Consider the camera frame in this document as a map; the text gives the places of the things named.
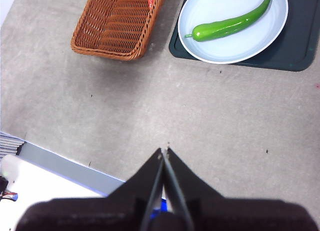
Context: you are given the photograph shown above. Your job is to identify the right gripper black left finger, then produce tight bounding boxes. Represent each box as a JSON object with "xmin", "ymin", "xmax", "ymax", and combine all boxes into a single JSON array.
[{"xmin": 14, "ymin": 147, "xmax": 165, "ymax": 231}]

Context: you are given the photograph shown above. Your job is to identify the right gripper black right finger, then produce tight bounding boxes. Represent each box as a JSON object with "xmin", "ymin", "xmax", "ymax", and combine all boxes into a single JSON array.
[{"xmin": 163, "ymin": 146, "xmax": 320, "ymax": 231}]

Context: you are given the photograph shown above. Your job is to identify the blue round plate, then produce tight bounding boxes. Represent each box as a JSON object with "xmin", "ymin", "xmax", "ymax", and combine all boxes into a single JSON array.
[{"xmin": 177, "ymin": 0, "xmax": 289, "ymax": 65}]

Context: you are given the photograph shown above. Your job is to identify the long green pepper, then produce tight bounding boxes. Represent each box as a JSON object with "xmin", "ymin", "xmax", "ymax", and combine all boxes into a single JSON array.
[{"xmin": 184, "ymin": 0, "xmax": 277, "ymax": 43}]

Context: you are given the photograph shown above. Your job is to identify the small blue object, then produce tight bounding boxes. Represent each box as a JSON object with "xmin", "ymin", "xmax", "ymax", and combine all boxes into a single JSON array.
[{"xmin": 149, "ymin": 197, "xmax": 174, "ymax": 220}]

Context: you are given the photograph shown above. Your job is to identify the grey ribbed panel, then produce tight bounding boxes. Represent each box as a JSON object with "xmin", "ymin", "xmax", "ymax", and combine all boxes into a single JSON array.
[{"xmin": 0, "ymin": 131, "xmax": 26, "ymax": 159}]

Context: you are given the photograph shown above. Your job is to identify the black rectangular tray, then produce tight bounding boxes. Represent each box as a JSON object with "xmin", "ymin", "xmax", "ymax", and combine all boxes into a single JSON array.
[{"xmin": 168, "ymin": 0, "xmax": 320, "ymax": 73}]

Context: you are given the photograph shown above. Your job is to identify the brown wicker basket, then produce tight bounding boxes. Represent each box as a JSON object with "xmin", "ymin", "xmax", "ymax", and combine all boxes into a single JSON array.
[{"xmin": 70, "ymin": 0, "xmax": 169, "ymax": 62}]

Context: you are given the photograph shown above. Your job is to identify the red and blue wires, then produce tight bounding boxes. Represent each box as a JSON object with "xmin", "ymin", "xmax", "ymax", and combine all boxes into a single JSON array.
[{"xmin": 0, "ymin": 190, "xmax": 19, "ymax": 202}]

